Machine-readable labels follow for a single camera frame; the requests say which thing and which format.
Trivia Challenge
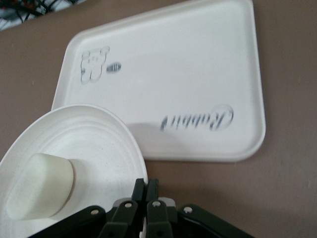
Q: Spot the cream rabbit print tray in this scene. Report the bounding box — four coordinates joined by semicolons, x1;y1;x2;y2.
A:
51;0;267;164

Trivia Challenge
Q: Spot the white steamed bun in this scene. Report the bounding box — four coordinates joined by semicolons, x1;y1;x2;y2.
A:
4;153;75;221

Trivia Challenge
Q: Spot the white round plate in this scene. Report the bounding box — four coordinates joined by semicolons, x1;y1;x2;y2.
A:
0;105;149;238

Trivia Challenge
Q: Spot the black cable bundle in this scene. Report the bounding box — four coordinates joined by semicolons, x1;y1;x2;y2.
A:
0;0;86;30

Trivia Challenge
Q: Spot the brown table mat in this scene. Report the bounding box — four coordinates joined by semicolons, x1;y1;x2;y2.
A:
0;0;317;238

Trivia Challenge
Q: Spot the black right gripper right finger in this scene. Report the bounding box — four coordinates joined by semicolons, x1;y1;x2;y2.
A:
145;178;256;238

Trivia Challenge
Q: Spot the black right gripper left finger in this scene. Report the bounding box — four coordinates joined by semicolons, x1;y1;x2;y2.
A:
27;178;145;238

